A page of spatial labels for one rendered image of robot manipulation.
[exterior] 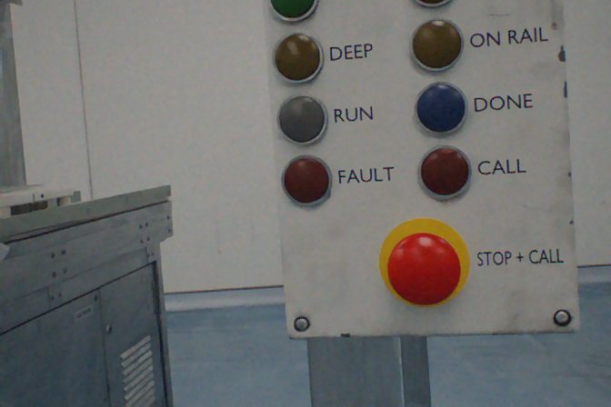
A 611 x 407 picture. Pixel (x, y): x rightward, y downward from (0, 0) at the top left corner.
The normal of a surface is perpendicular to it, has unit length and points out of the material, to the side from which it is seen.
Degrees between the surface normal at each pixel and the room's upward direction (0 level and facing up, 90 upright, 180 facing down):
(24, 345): 90
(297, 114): 87
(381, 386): 90
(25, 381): 90
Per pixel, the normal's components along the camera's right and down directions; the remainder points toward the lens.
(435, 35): -0.18, 0.01
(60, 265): 0.98, -0.06
